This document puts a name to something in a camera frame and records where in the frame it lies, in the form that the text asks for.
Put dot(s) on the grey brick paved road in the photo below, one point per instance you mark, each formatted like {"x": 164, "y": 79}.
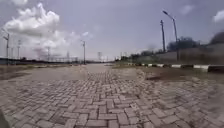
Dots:
{"x": 100, "y": 100}

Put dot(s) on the dark utility pole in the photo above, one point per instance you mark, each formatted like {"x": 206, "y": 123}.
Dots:
{"x": 163, "y": 35}

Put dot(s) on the black and white kerb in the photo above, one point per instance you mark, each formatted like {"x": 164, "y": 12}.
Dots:
{"x": 176, "y": 66}

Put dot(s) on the bare dirt ground strip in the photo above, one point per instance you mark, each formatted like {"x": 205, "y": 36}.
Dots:
{"x": 176, "y": 74}

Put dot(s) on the row of utility poles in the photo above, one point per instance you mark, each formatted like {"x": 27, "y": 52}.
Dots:
{"x": 46, "y": 51}

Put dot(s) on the street lamp pole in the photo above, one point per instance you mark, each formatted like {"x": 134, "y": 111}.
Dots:
{"x": 175, "y": 30}

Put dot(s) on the row of trees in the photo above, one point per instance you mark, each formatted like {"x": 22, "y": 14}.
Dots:
{"x": 183, "y": 44}

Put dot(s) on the low dark fence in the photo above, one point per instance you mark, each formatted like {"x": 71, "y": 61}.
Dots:
{"x": 36, "y": 61}

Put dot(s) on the long grey wall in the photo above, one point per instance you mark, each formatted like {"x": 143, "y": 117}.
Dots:
{"x": 196, "y": 55}

